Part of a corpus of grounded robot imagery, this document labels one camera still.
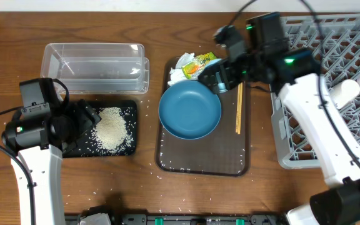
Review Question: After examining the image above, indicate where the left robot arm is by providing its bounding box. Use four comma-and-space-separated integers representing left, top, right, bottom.
1, 78, 101, 224

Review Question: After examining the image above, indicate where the dark blue plate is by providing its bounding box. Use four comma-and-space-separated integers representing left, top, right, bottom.
158, 81, 222, 140

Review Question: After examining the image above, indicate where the wooden chopstick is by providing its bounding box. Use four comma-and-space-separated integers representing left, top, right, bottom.
237, 82, 244, 135
235, 82, 242, 134

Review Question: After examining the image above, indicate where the black waste tray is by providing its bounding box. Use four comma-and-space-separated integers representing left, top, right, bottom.
63, 100, 138, 158

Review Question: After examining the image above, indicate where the white tissue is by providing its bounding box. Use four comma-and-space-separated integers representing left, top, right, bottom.
167, 53, 201, 86

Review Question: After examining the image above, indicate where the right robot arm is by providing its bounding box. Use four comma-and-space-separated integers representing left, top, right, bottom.
198, 12, 360, 224

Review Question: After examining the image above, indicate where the dark brown serving tray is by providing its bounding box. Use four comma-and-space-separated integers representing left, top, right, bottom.
155, 57, 252, 178

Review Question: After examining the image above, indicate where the light blue small bowl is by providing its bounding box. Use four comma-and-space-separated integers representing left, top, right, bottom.
201, 59, 228, 94

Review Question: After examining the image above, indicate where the pile of white rice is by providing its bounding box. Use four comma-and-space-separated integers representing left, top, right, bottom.
85, 107, 136, 156

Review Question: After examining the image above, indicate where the green yellow snack wrapper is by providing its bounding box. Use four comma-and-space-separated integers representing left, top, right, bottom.
182, 52, 217, 79

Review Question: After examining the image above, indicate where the grey dishwasher rack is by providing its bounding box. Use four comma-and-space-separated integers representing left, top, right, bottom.
271, 14, 360, 169

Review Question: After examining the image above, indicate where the white cup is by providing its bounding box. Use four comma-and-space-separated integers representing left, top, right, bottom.
329, 79, 360, 109

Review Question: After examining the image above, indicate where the clear plastic bin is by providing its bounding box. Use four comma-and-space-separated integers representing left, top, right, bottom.
40, 42, 149, 94

